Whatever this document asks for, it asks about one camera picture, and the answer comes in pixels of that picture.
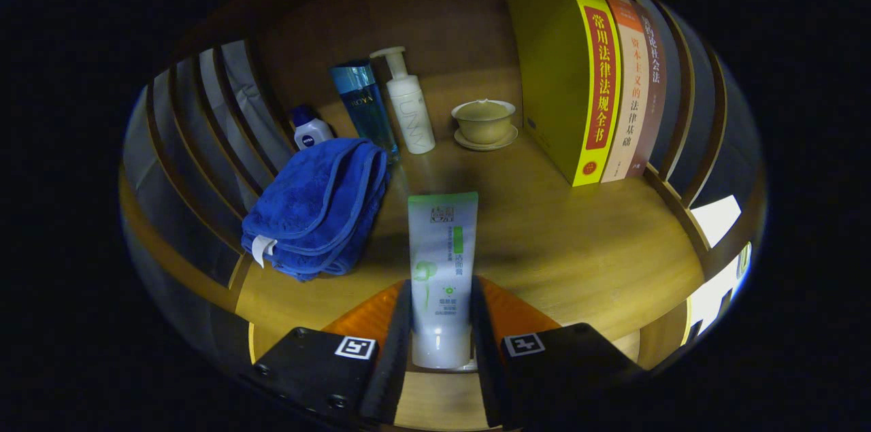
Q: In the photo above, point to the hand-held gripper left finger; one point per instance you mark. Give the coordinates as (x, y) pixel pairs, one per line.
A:
(320, 367)

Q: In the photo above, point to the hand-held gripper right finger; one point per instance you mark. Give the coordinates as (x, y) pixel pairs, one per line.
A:
(558, 367)

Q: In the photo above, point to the white green-capped cleanser tube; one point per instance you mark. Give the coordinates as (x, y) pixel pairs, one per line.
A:
(442, 248)

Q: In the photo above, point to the wooden countertop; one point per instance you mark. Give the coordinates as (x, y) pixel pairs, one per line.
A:
(544, 235)

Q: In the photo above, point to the wooden cabinet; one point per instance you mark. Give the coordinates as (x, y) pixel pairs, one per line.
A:
(442, 17)

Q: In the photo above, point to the blue folded towel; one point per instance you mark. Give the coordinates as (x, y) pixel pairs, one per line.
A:
(313, 207)

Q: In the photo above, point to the small white blue-capped bottle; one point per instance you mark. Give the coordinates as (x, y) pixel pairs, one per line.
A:
(311, 133)

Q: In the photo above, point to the yellow lidded teacup with saucer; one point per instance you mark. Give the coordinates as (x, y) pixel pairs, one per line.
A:
(484, 122)

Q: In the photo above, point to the blue transparent bottle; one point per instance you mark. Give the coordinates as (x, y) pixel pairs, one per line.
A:
(367, 112)

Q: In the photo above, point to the white pump bottle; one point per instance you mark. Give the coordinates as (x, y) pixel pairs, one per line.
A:
(412, 112)

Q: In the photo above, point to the orange and white book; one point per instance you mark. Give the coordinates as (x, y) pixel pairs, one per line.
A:
(629, 92)

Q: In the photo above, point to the thick yellow book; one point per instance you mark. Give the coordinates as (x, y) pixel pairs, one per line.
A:
(551, 78)

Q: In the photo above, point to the brown book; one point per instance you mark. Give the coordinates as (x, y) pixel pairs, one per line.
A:
(653, 92)

